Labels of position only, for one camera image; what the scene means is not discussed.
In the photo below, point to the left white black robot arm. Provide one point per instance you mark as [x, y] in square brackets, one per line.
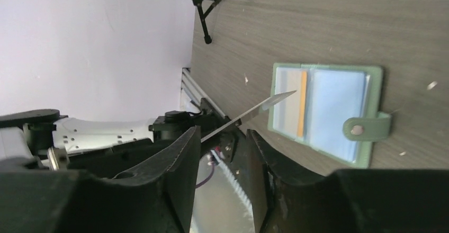
[47, 155]

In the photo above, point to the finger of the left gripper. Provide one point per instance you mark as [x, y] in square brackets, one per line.
[142, 159]

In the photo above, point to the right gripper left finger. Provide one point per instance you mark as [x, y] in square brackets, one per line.
[105, 200]

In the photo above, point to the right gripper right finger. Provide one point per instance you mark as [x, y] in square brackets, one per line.
[287, 197]

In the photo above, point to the green leather card holder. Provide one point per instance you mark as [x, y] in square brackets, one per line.
[342, 120]

